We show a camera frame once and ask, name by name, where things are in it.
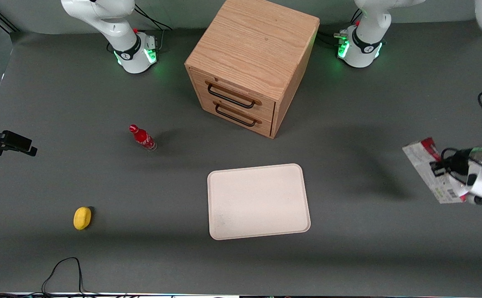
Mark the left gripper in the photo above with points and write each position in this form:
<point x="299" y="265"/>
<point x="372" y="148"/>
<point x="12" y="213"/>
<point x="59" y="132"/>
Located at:
<point x="457" y="162"/>

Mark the red cookie box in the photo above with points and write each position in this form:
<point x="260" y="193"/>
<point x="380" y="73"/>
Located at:
<point x="420" y="161"/>

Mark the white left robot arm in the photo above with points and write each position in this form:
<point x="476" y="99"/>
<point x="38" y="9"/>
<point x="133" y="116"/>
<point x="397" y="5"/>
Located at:
<point x="365" y="51"/>

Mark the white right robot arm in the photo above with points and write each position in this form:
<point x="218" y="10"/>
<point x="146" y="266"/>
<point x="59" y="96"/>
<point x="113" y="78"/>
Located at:
<point x="131" y="56"/>

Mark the white rectangular tray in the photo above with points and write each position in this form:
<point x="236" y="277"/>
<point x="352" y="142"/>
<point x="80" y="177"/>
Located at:
<point x="257" y="200"/>

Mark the wooden drawer front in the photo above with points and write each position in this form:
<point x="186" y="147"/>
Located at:
<point x="209" y="109"/>
<point x="265" y="108"/>

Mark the wooden drawer cabinet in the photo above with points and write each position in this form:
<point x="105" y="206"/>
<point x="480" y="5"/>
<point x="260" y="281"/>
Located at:
<point x="253" y="45"/>

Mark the red soda bottle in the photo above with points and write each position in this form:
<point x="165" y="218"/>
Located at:
<point x="142" y="138"/>

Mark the yellow lemon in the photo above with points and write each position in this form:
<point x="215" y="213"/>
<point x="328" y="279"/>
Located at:
<point x="82" y="218"/>

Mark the black mounted device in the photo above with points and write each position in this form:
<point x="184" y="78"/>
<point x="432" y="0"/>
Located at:
<point x="15" y="141"/>

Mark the black slanted rod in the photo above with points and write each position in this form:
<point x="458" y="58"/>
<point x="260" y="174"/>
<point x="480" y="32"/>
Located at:
<point x="3" y="20"/>

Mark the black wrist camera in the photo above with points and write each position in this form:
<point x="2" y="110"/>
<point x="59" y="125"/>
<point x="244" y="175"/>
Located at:
<point x="475" y="201"/>

